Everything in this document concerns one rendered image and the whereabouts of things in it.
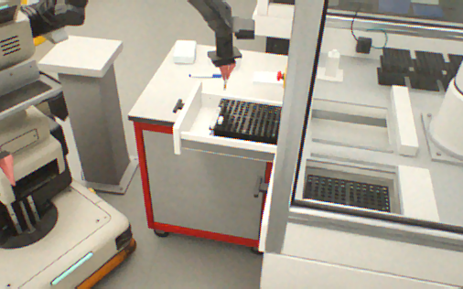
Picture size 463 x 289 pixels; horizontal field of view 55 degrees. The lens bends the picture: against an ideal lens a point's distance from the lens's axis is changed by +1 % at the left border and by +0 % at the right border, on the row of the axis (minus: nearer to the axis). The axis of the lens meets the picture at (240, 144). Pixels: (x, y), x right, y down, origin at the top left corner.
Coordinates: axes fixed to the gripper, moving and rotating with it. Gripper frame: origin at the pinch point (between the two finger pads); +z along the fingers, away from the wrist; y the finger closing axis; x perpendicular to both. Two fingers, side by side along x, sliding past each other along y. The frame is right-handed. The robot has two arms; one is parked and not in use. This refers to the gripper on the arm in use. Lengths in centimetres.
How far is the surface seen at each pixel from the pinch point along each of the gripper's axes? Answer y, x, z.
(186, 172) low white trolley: -16, 9, 47
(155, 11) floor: 27, 286, 98
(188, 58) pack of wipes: -1, 48, 18
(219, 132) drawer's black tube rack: -8.1, -15.8, 9.6
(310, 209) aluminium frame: -7, -72, -12
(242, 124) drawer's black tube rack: 0.5, -14.7, 9.9
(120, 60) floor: -20, 200, 96
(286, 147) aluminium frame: -12, -69, -28
